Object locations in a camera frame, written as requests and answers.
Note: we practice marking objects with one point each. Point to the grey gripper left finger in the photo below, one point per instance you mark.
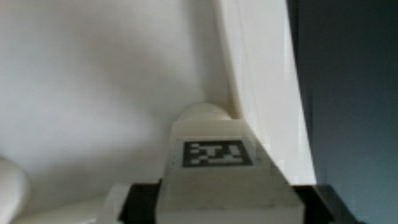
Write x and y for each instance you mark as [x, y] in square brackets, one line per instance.
[131, 203]

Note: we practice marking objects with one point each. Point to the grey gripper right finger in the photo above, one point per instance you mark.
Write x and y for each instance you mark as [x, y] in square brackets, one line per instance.
[326, 208]

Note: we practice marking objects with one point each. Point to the white leg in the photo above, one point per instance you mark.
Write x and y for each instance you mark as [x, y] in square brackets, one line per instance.
[225, 187]

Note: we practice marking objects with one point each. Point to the white square tabletop part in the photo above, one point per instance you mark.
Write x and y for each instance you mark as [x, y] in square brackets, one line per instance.
[111, 62]

